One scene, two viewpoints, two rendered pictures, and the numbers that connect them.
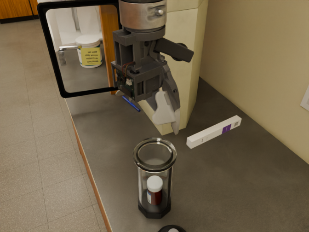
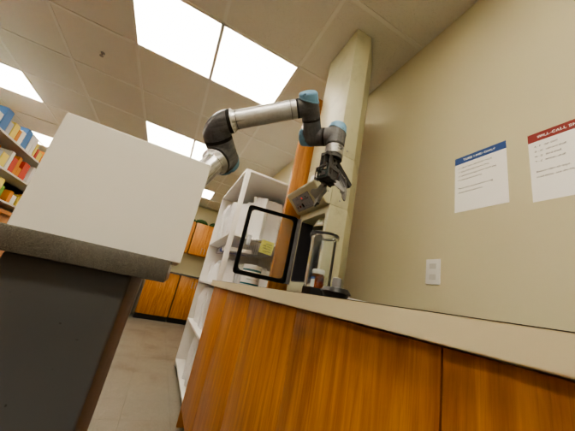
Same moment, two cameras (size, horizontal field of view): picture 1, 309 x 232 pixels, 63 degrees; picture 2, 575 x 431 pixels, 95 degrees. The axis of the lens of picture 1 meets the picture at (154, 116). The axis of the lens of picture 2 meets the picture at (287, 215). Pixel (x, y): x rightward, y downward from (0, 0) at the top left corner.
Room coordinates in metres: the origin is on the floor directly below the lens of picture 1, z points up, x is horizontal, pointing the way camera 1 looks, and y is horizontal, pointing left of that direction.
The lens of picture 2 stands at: (-0.52, 0.09, 0.92)
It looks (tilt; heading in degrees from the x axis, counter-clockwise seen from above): 17 degrees up; 4
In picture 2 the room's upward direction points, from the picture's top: 12 degrees clockwise
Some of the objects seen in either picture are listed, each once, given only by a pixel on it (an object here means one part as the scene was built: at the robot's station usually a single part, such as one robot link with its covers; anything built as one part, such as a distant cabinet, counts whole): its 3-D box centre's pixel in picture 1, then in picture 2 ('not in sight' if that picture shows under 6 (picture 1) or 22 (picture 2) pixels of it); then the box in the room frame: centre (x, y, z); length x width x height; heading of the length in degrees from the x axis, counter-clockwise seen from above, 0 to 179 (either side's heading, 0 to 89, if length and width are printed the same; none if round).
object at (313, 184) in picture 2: not in sight; (306, 198); (0.86, 0.09, 1.46); 0.32 x 0.11 x 0.10; 26
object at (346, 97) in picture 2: not in sight; (349, 109); (0.94, -0.07, 2.18); 0.32 x 0.25 x 0.93; 26
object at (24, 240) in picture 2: not in sight; (91, 256); (0.06, 0.52, 0.92); 0.32 x 0.32 x 0.04; 23
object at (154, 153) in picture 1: (154, 179); (320, 263); (0.44, 0.00, 1.06); 0.11 x 0.11 x 0.21
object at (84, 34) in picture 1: (89, 51); (266, 243); (0.97, 0.27, 1.19); 0.30 x 0.01 x 0.40; 106
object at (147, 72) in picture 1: (141, 60); (329, 169); (0.41, 0.02, 1.42); 0.09 x 0.08 x 0.12; 131
